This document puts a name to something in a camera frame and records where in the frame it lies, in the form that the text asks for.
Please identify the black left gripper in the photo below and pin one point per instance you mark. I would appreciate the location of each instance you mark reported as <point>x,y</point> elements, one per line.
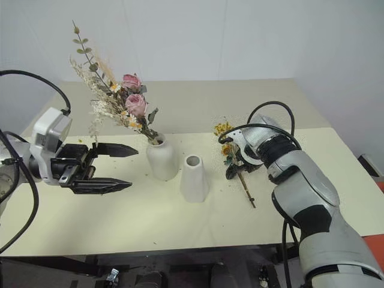
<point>72,156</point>

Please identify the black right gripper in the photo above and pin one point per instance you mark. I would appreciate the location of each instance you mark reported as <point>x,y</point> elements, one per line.
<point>247,166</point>

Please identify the small yellow flower bouquet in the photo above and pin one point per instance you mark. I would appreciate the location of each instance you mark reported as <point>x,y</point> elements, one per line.
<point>223,128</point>

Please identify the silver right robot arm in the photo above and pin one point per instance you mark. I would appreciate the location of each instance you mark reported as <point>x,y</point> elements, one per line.
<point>318,204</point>

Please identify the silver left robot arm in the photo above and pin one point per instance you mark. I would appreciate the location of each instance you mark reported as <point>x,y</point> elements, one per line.
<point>9,180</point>

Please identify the tapered white vase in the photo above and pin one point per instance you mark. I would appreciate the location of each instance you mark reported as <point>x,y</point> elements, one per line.
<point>194,183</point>

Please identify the round white vase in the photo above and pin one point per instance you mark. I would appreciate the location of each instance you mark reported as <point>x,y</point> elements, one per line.
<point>162,162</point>

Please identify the dried pink rose bouquet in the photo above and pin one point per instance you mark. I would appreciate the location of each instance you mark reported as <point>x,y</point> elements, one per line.
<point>132,103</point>

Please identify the small metal clip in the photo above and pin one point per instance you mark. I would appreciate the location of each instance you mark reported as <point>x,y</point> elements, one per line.
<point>113,276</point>

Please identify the orange object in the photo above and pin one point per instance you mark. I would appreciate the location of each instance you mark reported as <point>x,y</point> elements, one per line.
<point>373,247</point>

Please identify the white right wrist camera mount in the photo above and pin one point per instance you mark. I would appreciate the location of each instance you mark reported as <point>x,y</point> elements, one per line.
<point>258,132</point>

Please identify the black table frame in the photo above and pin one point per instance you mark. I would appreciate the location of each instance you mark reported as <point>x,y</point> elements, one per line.
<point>180,253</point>

